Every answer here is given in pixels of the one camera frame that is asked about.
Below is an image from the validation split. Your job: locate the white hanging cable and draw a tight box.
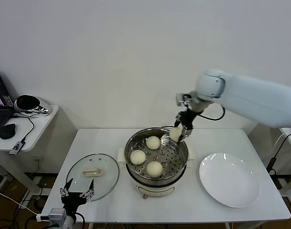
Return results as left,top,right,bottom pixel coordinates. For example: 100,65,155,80
273,130,291,153

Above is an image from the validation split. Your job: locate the cream electric cooker base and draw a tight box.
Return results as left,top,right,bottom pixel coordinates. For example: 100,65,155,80
118,155,196,199

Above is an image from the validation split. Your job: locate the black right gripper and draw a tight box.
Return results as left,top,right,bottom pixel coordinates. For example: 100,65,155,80
174,109,198,142

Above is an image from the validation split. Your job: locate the black open laptop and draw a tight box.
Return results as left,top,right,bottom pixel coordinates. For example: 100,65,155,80
0,70,16,139

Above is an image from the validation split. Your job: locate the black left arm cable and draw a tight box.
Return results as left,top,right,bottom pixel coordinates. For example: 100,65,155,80
73,212,86,229

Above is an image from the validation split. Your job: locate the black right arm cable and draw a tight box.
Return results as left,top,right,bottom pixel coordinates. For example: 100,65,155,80
197,106,226,121

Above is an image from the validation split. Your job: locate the stainless steel steamer basket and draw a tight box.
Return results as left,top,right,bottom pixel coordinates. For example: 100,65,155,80
117,128,197,186

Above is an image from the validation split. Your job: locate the white floor cable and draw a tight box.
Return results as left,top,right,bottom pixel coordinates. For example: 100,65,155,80
0,187,41,218

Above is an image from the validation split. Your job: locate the white round plate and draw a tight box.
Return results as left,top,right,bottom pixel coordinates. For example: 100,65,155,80
199,153,261,208

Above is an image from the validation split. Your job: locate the round glass pot lid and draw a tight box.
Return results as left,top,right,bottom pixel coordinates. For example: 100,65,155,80
65,153,120,202

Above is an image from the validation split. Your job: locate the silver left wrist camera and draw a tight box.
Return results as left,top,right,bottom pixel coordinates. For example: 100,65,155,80
37,208,67,225

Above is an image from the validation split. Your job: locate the black power adapter cable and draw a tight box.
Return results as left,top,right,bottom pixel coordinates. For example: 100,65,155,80
266,132,291,176

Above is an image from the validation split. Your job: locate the black usb hub cable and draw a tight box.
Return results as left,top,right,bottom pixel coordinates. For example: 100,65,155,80
13,114,36,144

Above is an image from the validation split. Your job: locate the small grey usb hub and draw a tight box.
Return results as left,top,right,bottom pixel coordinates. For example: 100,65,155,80
8,140,26,156

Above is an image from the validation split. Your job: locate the black computer mouse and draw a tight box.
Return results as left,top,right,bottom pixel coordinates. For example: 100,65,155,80
0,123,17,140

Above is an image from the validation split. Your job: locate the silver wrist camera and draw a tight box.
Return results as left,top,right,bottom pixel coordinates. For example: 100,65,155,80
176,93,191,107
37,208,67,225

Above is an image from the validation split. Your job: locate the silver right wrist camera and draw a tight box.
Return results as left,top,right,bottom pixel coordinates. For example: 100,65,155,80
176,93,191,107

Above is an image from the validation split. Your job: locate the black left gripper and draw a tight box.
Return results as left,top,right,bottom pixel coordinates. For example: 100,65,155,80
59,178,95,215

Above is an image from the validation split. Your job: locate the white steamed baozi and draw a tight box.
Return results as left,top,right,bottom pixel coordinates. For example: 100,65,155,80
130,149,146,166
169,127,184,142
145,135,161,150
146,161,164,179

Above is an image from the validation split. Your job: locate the white side table with laptop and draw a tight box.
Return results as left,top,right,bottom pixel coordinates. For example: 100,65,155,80
0,104,78,198

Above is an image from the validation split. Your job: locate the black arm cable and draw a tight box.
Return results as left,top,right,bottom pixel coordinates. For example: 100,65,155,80
197,106,226,121
73,212,86,229

